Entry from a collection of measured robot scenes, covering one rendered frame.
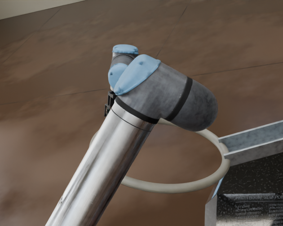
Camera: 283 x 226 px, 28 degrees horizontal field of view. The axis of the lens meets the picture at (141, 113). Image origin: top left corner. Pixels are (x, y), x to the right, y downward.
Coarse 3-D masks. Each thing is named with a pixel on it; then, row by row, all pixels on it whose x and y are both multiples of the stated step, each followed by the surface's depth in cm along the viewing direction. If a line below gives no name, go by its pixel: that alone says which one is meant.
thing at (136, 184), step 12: (96, 132) 201; (204, 132) 208; (216, 144) 202; (228, 168) 188; (132, 180) 175; (204, 180) 178; (216, 180) 181; (156, 192) 174; (168, 192) 174; (180, 192) 175
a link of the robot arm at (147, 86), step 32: (160, 64) 130; (128, 96) 129; (160, 96) 128; (128, 128) 130; (96, 160) 132; (128, 160) 133; (64, 192) 138; (96, 192) 133; (64, 224) 136; (96, 224) 139
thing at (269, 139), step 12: (240, 132) 200; (252, 132) 200; (264, 132) 200; (276, 132) 200; (228, 144) 201; (240, 144) 201; (252, 144) 199; (264, 144) 189; (276, 144) 189; (228, 156) 191; (240, 156) 191; (252, 156) 191; (264, 156) 191
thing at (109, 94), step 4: (108, 92) 204; (112, 92) 204; (108, 96) 204; (112, 96) 202; (108, 100) 205; (112, 100) 204; (108, 104) 206; (112, 104) 205; (108, 108) 206; (104, 112) 209; (108, 112) 206; (104, 116) 210
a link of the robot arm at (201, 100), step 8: (192, 80) 136; (192, 88) 130; (200, 88) 131; (192, 96) 129; (200, 96) 130; (208, 96) 133; (184, 104) 129; (192, 104) 129; (200, 104) 130; (208, 104) 132; (216, 104) 136; (184, 112) 129; (192, 112) 130; (200, 112) 131; (208, 112) 133; (216, 112) 137; (176, 120) 131; (184, 120) 131; (192, 120) 131; (200, 120) 132; (208, 120) 135; (184, 128) 136; (192, 128) 135; (200, 128) 136
